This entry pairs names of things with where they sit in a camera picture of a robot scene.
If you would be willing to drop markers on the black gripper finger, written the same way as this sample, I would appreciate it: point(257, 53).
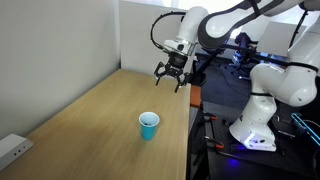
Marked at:
point(159, 74)
point(181, 82)

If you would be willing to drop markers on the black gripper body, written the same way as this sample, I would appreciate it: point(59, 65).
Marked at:
point(175, 65)

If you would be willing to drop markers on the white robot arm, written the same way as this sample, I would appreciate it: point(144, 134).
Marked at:
point(293, 85)

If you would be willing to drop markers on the blue plastic cup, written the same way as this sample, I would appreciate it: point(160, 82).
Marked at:
point(148, 124)

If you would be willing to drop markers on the orange clamp rear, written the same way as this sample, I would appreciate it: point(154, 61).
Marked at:
point(210, 116)

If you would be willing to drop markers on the orange clamp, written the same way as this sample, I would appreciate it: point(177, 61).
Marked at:
point(210, 116)
point(216, 144)

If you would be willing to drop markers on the orange clamp front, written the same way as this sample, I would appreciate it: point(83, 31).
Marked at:
point(216, 144)

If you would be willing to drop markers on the cyan lit computer case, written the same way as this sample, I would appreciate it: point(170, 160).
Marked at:
point(301, 125)

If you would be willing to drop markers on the white box on table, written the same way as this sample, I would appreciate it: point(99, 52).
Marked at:
point(11, 148)

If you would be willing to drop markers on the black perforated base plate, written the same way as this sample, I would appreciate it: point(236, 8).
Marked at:
point(296, 158)

